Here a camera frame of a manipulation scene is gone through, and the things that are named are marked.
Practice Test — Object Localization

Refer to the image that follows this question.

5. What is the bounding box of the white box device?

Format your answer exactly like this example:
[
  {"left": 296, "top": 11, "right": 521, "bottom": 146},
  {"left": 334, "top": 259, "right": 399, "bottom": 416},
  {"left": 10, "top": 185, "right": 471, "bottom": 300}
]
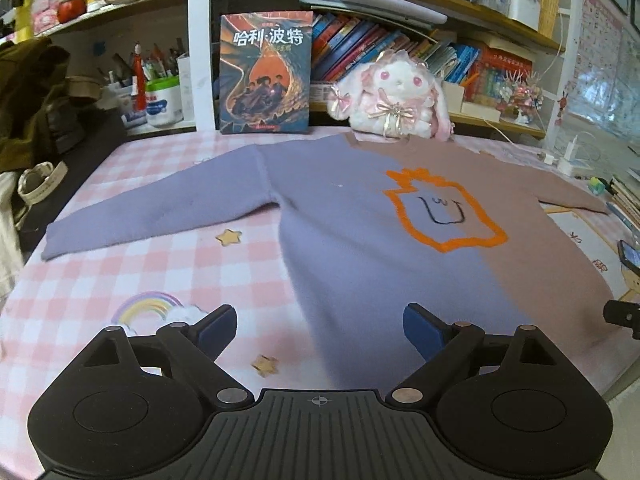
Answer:
[{"left": 507, "top": 0, "right": 544, "bottom": 32}]

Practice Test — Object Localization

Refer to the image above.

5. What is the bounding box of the purple and pink sweater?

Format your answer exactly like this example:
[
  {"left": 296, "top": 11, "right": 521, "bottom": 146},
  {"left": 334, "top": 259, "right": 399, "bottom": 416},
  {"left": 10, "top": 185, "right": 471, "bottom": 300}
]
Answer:
[{"left": 41, "top": 132, "right": 617, "bottom": 386}]

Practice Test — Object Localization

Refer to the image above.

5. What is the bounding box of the white jar with green lid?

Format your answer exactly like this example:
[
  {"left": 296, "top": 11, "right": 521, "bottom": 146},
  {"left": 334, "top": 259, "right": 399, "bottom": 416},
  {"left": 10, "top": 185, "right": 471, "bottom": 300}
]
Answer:
[{"left": 145, "top": 76, "right": 183, "bottom": 128}]

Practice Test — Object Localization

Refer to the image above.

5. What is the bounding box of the white shelf post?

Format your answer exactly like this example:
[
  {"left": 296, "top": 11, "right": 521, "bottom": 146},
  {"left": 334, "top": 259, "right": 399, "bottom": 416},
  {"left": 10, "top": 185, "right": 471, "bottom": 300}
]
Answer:
[{"left": 187, "top": 0, "right": 217, "bottom": 133}]

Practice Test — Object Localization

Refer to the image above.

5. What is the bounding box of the bunch of pens and brushes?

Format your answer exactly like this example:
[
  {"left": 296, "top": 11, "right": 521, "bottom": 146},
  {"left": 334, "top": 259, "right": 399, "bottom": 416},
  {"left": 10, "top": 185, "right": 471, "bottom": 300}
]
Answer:
[{"left": 97, "top": 37, "right": 190, "bottom": 88}]

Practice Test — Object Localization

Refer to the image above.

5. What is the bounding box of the olive green jacket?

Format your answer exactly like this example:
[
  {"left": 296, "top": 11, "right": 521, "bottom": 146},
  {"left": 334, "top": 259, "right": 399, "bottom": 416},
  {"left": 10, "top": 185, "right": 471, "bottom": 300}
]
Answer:
[{"left": 0, "top": 37, "right": 126, "bottom": 173}]

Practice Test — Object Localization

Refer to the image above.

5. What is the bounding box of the white tablet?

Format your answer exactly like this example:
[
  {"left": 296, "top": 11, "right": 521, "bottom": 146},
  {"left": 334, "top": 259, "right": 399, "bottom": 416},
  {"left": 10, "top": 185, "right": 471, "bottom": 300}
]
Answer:
[{"left": 299, "top": 0, "right": 448, "bottom": 25}]

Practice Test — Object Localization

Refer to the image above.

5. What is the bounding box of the fantasy novel book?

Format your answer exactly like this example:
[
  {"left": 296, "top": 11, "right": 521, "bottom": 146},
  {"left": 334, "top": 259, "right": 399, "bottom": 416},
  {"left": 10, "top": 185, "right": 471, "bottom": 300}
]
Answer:
[{"left": 218, "top": 10, "right": 315, "bottom": 135}]

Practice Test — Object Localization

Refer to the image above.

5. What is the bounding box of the beige strap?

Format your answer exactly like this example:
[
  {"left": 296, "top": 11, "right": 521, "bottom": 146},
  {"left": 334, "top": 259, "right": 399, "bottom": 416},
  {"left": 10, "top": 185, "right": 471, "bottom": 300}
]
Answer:
[{"left": 12, "top": 161, "right": 68, "bottom": 231}]

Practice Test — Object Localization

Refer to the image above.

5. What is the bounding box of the row of colourful books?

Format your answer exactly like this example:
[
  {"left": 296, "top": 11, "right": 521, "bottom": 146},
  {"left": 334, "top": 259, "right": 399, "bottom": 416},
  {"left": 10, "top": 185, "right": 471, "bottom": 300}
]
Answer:
[{"left": 310, "top": 10, "right": 533, "bottom": 116}]

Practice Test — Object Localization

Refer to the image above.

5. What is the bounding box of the black smartphone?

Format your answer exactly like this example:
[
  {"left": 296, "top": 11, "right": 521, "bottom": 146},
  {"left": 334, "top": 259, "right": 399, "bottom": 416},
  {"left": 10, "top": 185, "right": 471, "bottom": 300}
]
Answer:
[{"left": 616, "top": 239, "right": 640, "bottom": 279}]

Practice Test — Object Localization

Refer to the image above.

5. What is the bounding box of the stack of books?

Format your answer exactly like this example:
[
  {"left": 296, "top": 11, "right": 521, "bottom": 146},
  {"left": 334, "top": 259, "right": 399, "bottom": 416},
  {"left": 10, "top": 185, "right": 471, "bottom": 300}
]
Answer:
[{"left": 606, "top": 166, "right": 640, "bottom": 233}]

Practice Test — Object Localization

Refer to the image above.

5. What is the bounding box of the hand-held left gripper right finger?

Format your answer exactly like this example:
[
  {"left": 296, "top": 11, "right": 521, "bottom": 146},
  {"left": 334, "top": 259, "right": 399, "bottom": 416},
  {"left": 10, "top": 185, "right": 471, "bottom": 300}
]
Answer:
[{"left": 387, "top": 303, "right": 564, "bottom": 407}]

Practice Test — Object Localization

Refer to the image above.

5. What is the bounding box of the red and white doll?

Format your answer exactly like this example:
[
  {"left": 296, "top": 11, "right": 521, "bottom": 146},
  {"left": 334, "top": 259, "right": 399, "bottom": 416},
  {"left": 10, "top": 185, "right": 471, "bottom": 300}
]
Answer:
[{"left": 56, "top": 0, "right": 89, "bottom": 24}]

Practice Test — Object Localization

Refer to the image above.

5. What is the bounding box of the pink glittery ornament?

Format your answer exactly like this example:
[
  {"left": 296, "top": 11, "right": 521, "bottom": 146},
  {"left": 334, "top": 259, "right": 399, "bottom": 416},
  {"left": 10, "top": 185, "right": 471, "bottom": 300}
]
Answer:
[{"left": 499, "top": 71, "right": 544, "bottom": 125}]

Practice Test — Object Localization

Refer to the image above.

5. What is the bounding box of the white pink plush rabbit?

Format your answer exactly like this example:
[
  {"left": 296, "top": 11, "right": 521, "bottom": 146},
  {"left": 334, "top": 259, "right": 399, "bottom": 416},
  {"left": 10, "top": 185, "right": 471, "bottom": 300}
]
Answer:
[{"left": 326, "top": 51, "right": 455, "bottom": 142}]

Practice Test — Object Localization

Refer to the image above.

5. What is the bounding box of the pink checkered printed tablecloth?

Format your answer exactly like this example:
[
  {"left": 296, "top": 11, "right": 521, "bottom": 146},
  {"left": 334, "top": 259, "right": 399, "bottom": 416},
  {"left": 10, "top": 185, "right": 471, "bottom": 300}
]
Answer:
[{"left": 0, "top": 127, "right": 640, "bottom": 461}]

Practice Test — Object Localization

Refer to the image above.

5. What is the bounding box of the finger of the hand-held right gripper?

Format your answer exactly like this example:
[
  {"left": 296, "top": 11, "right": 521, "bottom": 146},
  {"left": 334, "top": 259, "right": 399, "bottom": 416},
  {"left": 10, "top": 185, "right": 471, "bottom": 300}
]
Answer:
[{"left": 603, "top": 300, "right": 640, "bottom": 339}]

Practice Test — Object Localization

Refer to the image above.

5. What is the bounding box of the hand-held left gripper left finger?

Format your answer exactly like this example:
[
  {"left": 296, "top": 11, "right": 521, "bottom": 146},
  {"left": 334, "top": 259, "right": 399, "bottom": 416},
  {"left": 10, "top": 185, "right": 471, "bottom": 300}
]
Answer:
[{"left": 80, "top": 304, "right": 252, "bottom": 408}]

